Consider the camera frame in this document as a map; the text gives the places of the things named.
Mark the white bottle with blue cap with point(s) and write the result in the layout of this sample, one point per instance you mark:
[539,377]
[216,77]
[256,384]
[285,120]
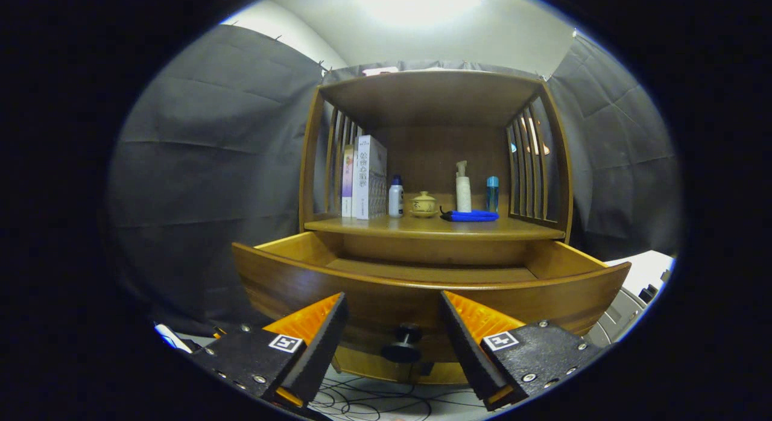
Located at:
[395,198]

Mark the clear blue bottle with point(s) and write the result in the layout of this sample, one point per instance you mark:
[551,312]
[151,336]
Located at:
[493,195]

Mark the wooden countertop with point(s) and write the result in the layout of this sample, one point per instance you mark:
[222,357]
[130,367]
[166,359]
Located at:
[422,228]

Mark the white pump bottle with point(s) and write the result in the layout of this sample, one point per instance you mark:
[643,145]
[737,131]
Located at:
[463,195]

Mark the folded blue cloth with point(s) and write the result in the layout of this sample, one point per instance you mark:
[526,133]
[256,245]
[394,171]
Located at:
[470,216]

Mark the yellow lidded teacup with saucer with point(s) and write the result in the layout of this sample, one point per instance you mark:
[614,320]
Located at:
[424,204]

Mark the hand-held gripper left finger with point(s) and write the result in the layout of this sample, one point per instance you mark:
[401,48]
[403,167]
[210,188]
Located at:
[319,342]

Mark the wooden cabinet door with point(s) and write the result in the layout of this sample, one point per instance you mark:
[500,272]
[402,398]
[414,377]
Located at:
[362,367]
[449,376]

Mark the white drawer unit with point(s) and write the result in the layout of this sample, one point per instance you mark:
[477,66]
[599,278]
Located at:
[645,270]

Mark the thick white book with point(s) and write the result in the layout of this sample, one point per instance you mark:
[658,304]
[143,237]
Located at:
[369,180]

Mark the white and blue object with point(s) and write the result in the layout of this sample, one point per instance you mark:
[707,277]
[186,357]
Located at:
[169,336]

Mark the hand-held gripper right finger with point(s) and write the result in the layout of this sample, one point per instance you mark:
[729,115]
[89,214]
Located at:
[467,342]

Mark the wooden drawer with black knob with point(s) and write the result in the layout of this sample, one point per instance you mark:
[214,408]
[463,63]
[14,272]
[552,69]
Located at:
[386,294]

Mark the brown wooden cabinet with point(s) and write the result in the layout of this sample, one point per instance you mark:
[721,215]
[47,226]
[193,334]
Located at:
[434,95]

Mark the thin purple book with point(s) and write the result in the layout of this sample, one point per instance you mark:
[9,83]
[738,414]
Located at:
[347,180]

